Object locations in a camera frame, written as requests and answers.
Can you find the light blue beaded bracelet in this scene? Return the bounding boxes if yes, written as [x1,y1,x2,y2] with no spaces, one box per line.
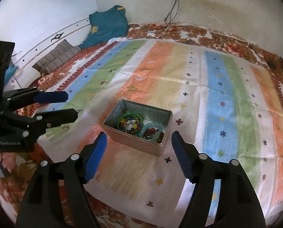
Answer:
[139,121,167,139]

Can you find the striped colourful mat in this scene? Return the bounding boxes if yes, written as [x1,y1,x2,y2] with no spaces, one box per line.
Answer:
[35,38,283,222]

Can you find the green bangle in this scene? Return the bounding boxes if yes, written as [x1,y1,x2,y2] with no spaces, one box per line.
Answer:
[117,114,145,132]

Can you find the person's left hand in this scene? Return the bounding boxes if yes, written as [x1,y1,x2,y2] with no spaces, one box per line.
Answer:
[0,152,16,178]

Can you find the teal shirt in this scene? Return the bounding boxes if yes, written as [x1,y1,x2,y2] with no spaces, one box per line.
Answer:
[78,5,129,49]

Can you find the white headboard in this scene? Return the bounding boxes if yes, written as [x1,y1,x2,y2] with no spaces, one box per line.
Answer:
[9,17,94,86]

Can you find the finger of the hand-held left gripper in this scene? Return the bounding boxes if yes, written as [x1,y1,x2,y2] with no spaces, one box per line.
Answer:
[3,108,79,136]
[2,87,69,111]

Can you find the multicolour beaded bracelet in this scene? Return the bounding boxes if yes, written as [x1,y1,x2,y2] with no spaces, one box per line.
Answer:
[121,116,142,132]

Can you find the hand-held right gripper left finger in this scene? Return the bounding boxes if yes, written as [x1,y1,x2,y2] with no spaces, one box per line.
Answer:
[16,131,108,228]

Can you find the grey metal tin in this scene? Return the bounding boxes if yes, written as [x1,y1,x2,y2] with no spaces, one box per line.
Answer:
[103,100,173,158]

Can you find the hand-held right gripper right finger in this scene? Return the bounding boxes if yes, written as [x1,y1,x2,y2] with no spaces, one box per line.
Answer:
[171,131,267,228]

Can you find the black cable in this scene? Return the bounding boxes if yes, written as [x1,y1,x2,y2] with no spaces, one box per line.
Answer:
[164,0,178,22]
[126,0,182,40]

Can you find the striped grey pillow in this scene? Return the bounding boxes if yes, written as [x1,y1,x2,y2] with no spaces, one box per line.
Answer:
[33,39,71,70]
[40,46,81,75]

